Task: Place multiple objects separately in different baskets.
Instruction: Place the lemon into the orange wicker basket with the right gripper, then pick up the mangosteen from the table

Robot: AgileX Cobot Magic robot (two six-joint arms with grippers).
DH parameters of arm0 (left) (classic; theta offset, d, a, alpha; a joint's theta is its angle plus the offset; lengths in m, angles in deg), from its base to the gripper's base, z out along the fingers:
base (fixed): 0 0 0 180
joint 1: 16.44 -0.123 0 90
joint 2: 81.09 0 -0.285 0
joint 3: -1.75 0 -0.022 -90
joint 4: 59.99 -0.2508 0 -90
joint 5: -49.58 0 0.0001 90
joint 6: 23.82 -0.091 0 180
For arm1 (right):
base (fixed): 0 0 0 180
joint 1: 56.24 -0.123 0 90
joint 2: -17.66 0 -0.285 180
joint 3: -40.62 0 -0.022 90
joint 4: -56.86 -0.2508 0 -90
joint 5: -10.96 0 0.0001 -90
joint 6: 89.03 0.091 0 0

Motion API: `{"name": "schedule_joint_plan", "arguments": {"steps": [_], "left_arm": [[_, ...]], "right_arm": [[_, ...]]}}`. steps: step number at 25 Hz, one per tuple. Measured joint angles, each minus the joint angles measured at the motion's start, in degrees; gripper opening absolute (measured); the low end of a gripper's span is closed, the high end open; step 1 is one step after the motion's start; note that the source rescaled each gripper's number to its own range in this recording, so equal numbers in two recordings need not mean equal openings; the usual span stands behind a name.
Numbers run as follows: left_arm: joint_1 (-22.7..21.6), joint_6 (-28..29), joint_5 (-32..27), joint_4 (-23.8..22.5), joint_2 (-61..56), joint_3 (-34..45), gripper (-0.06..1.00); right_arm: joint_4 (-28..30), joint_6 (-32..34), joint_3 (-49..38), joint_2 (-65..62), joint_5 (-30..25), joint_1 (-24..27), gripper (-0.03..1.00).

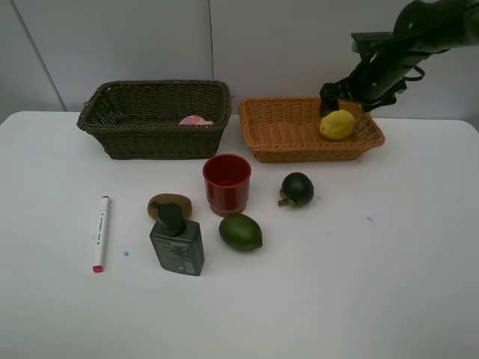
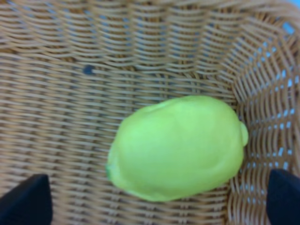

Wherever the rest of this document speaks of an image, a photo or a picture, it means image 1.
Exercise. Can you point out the white marker with red caps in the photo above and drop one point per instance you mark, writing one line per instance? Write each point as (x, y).
(101, 237)

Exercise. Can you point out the pink dish soap bottle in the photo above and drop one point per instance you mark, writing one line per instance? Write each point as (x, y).
(195, 120)

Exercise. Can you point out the brown kiwi fruit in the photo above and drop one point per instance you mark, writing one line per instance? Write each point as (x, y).
(183, 201)

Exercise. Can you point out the green lime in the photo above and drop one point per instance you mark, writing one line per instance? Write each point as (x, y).
(241, 232)

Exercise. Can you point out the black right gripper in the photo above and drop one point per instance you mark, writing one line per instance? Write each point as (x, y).
(375, 81)

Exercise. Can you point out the yellow lemon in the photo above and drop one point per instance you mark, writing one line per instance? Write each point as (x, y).
(337, 125)

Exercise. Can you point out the dark brown wicker basket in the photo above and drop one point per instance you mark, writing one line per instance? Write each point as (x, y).
(140, 119)

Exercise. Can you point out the orange wicker basket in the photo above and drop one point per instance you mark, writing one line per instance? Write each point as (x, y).
(287, 130)

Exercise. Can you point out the dark green pump bottle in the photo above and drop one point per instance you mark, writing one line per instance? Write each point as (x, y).
(177, 241)

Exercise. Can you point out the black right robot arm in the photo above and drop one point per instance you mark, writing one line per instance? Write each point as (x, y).
(433, 27)

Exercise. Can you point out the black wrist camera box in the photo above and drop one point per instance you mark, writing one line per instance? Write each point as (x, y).
(362, 42)

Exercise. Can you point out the red plastic cup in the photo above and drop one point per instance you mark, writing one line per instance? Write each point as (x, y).
(227, 181)

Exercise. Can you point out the dark green mangosteen fruit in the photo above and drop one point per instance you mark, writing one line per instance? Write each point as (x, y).
(296, 190)

